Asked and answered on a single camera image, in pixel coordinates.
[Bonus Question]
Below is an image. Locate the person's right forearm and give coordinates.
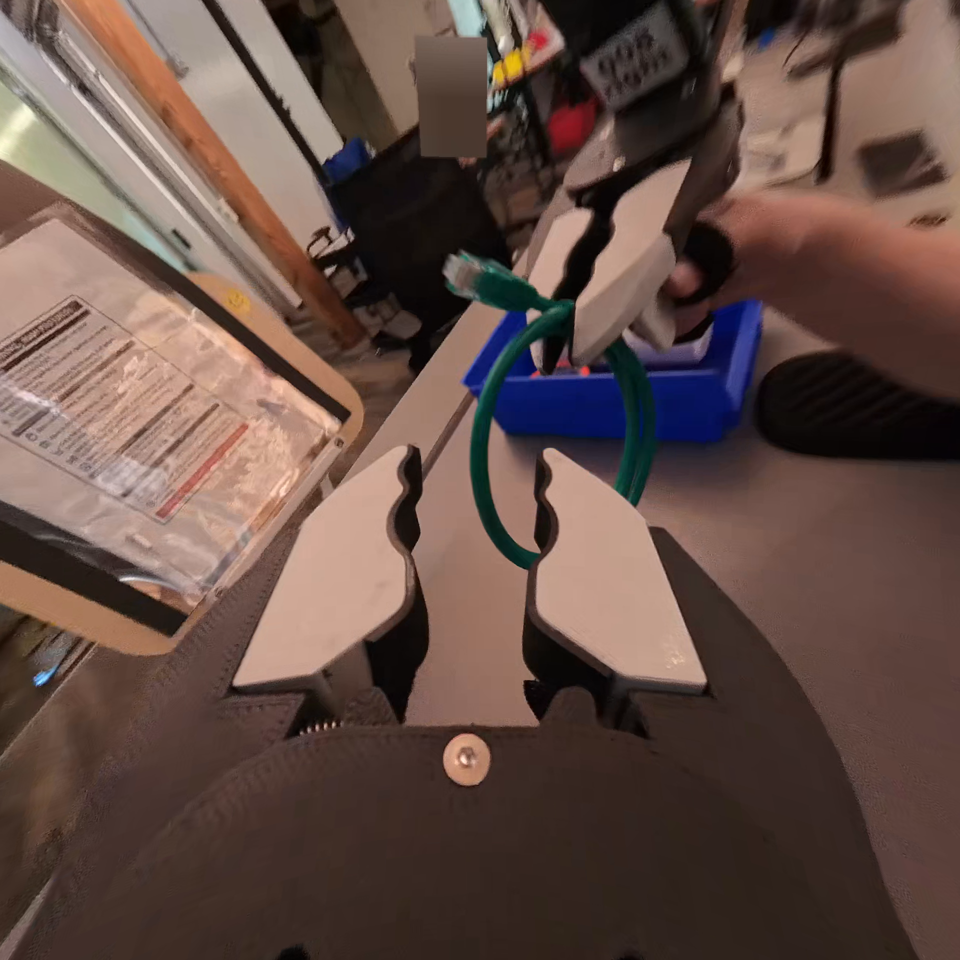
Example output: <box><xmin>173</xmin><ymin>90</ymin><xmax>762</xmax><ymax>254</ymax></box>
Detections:
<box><xmin>802</xmin><ymin>198</ymin><xmax>960</xmax><ymax>402</ymax></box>

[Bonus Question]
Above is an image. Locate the white bottle black cap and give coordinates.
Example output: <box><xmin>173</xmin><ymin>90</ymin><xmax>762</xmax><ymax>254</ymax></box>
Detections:
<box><xmin>624</xmin><ymin>330</ymin><xmax>715</xmax><ymax>370</ymax></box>

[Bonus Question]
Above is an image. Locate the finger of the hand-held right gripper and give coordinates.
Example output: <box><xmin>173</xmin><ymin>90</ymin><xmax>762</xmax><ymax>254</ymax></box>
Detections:
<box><xmin>527</xmin><ymin>206</ymin><xmax>601</xmax><ymax>376</ymax></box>
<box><xmin>571</xmin><ymin>157</ymin><xmax>693</xmax><ymax>365</ymax></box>

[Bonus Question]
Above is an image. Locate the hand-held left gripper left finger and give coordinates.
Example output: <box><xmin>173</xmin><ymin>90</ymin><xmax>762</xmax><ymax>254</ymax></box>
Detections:
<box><xmin>231</xmin><ymin>444</ymin><xmax>431</xmax><ymax>723</ymax></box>

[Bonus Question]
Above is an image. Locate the person's right hand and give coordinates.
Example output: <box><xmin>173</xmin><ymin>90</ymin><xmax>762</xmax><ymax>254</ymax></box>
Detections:
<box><xmin>663</xmin><ymin>191</ymin><xmax>820</xmax><ymax>307</ymax></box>

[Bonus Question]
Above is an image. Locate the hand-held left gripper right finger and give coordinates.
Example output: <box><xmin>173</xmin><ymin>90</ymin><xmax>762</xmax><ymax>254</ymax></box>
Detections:
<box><xmin>521</xmin><ymin>447</ymin><xmax>711</xmax><ymax>723</ymax></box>

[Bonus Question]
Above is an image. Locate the framed instruction sign board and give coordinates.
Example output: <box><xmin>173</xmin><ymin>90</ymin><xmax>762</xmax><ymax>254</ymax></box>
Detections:
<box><xmin>0</xmin><ymin>157</ymin><xmax>366</xmax><ymax>657</ymax></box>

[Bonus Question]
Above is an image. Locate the black mesh office chair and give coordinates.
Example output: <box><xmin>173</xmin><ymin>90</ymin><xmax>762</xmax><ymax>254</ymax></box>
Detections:
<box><xmin>328</xmin><ymin>146</ymin><xmax>513</xmax><ymax>372</ymax></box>

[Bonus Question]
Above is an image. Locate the green ethernet cable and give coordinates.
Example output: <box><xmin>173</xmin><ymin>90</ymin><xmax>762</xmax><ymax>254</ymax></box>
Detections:
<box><xmin>442</xmin><ymin>251</ymin><xmax>657</xmax><ymax>569</ymax></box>

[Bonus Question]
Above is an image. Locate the wooden post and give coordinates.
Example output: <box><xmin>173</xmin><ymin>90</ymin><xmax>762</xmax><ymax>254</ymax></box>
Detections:
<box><xmin>63</xmin><ymin>0</ymin><xmax>369</xmax><ymax>352</ymax></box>

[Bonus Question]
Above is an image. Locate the red bin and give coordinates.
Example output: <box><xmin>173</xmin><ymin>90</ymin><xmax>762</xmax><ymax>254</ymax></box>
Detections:
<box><xmin>546</xmin><ymin>97</ymin><xmax>601</xmax><ymax>157</ymax></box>

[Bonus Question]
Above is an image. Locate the blue plastic bin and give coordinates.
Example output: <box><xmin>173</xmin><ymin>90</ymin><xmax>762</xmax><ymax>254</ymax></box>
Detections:
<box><xmin>462</xmin><ymin>298</ymin><xmax>764</xmax><ymax>445</ymax></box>

